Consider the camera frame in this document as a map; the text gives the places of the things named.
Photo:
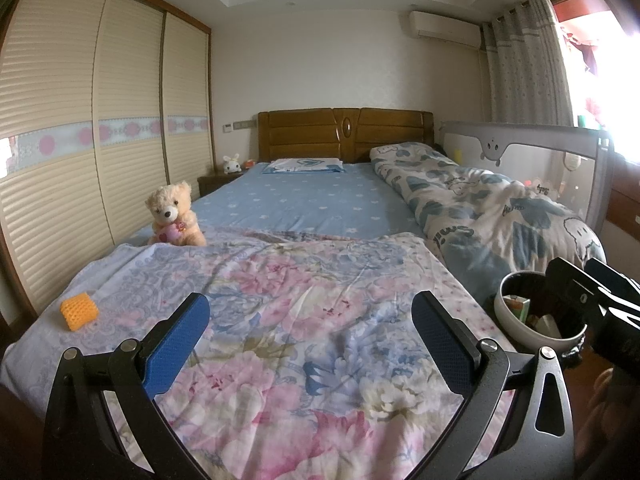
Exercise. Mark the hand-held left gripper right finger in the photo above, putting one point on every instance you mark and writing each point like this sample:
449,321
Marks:
442,345

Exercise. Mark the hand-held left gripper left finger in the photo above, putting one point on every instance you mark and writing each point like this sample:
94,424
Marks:
175,340

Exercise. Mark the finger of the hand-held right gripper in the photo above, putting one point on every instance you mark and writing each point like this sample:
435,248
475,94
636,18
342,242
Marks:
617,282
577,297

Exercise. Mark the white trash bin black liner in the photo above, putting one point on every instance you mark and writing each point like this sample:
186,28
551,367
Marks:
515,332

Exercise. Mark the person's right hand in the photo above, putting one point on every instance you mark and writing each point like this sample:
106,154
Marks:
610,405

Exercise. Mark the wooden window cabinet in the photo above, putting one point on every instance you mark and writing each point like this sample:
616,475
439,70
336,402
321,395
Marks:
625,205

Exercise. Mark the small orange foam net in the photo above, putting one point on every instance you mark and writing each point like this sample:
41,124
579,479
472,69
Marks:
80,312

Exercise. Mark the blue patterned white quilt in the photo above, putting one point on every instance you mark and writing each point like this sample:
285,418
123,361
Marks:
490,210

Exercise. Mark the floral pink blanket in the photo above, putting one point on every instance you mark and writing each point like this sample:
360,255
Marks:
300,360

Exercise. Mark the beige teddy bear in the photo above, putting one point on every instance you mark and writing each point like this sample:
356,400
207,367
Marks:
172,210

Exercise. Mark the wooden nightstand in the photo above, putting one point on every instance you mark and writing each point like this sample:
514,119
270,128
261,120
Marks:
220,183

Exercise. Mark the white bunny plush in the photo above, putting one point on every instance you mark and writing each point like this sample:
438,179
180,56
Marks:
230,163

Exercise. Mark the blue dotted bed sheet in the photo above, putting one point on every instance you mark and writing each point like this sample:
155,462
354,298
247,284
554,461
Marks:
310,200

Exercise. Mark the blue and white pillow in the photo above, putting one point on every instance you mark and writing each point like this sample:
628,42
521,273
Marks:
305,165

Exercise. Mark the wooden headboard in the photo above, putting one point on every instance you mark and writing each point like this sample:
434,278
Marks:
300,132

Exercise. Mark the cream sliding door wardrobe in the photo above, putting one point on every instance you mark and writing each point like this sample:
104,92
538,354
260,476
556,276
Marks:
70,110

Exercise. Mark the white air conditioner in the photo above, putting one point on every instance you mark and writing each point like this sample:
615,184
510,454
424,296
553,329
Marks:
445,30

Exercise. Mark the grey bed guard rail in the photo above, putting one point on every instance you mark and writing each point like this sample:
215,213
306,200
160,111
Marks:
535,140

